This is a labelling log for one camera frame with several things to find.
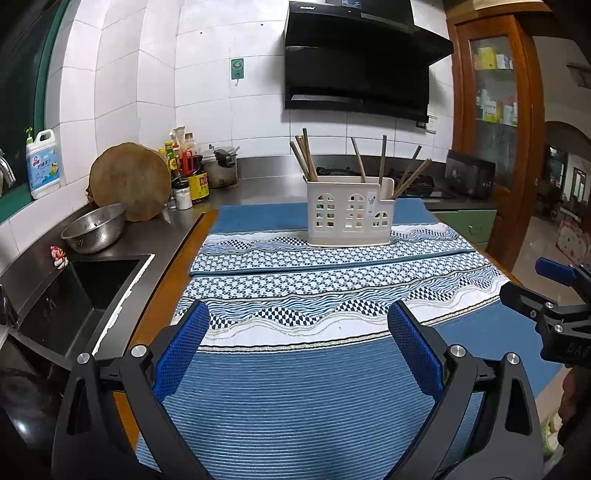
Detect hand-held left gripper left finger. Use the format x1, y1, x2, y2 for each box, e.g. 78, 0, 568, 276
50, 300, 213, 480

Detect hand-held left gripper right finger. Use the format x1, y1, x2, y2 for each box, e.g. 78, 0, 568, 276
387, 300, 542, 480

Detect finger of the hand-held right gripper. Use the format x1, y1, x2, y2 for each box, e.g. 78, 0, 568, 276
500, 281, 561, 326
536, 257, 591, 289

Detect white plastic utensil holder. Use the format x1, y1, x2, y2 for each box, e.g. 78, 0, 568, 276
306, 176, 395, 247

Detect pile of wooden chopsticks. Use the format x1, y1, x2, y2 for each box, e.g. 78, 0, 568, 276
289, 128, 432, 200

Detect person's right hand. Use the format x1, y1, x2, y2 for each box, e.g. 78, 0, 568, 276
556, 367, 591, 446

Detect floral floor mat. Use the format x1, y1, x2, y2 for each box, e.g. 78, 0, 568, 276
555, 220, 591, 267

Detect green drawer cabinet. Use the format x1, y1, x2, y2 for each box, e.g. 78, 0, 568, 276
434, 209, 498, 252

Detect blue patterned woven mat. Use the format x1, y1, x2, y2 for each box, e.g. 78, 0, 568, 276
135, 251, 555, 480
189, 202, 476, 277

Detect black kitchen sink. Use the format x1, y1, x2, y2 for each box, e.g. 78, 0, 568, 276
0, 254, 154, 384

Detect black countertop appliance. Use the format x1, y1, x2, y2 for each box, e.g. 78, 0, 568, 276
445, 149, 497, 200

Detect steel colander bowl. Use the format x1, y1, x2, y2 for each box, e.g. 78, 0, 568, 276
60, 203, 127, 254

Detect black gas stove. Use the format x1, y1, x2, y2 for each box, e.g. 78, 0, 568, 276
394, 173, 455, 199

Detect dark soy sauce bottle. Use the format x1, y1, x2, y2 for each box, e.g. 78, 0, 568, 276
187, 154, 210, 201

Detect round wooden chopping board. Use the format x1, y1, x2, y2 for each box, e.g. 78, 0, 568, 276
89, 143, 172, 222

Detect steel pressure cooker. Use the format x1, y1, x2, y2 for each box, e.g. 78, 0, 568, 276
203, 145, 241, 188

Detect wooden glass door cabinet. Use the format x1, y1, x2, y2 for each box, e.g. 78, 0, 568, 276
445, 14, 548, 273

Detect yellow seasoning bottle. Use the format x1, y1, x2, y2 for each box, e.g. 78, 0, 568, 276
164, 142, 181, 178

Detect black cooking pan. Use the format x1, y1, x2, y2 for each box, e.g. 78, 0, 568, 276
318, 166, 365, 182

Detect beige paper packet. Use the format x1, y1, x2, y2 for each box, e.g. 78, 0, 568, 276
173, 127, 197, 155

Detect white detergent bottle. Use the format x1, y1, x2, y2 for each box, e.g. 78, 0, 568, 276
25, 127, 62, 200

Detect steel kitchen faucet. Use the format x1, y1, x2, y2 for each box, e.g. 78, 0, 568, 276
0, 148, 17, 188

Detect black range hood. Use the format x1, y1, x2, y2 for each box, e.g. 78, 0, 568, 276
283, 0, 455, 124

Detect dark window green frame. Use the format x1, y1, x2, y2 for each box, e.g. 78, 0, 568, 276
0, 0, 70, 222

